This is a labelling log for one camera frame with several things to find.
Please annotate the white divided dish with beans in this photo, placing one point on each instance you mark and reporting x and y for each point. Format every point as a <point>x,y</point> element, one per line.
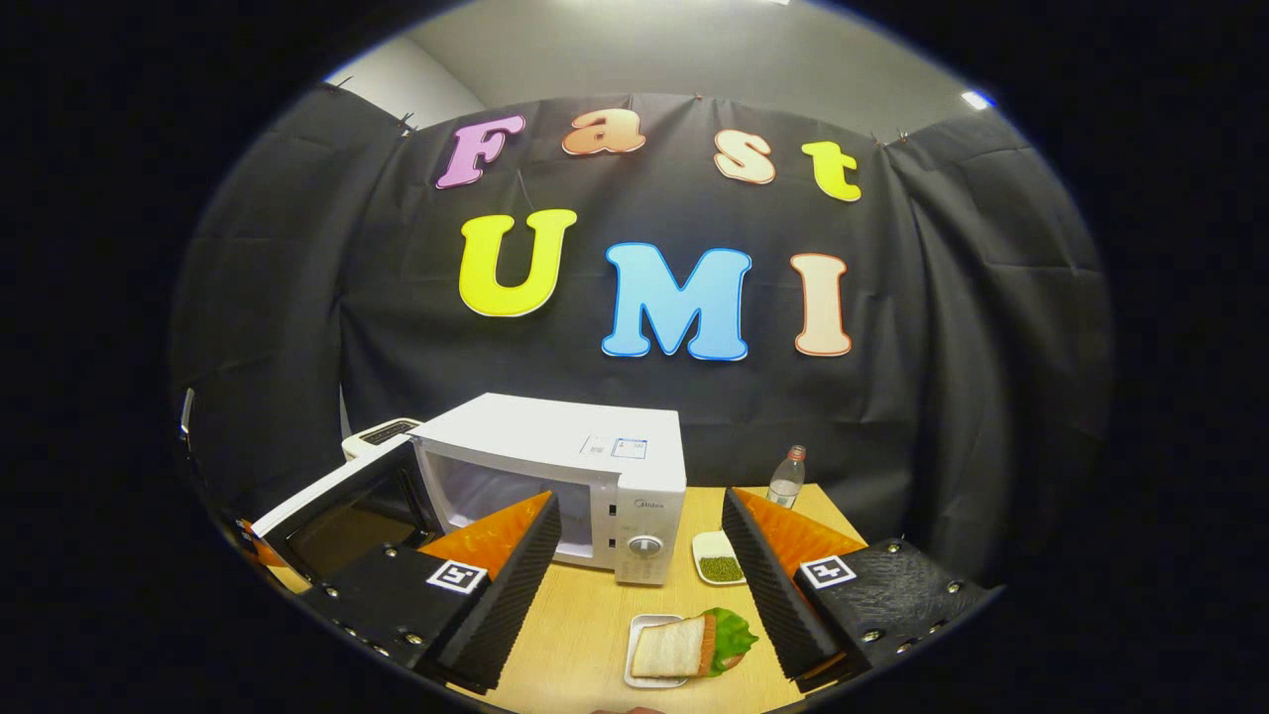
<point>709,545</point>

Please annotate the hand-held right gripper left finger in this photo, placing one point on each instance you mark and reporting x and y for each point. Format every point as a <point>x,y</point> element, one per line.
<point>516,595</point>

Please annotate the small ceiling light panel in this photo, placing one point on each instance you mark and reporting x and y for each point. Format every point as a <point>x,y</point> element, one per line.
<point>976,100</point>

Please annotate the white microwave oven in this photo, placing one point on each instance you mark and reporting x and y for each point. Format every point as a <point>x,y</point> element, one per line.
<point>555,426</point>

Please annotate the black backdrop cloth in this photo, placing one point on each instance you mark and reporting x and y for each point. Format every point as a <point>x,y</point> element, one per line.
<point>397,297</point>

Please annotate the clear plastic water bottle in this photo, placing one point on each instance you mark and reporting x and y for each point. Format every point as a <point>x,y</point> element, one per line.
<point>786,486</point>

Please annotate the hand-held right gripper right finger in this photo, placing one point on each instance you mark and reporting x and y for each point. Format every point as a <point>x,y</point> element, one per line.
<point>768,595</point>

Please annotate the white rectangular tray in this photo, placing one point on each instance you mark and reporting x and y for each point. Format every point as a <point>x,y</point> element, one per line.
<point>654,682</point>

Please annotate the sandwich with lettuce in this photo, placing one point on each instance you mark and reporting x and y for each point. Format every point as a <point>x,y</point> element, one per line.
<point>674,645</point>

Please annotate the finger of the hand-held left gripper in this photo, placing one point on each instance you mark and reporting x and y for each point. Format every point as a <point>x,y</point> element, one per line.
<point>260,550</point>

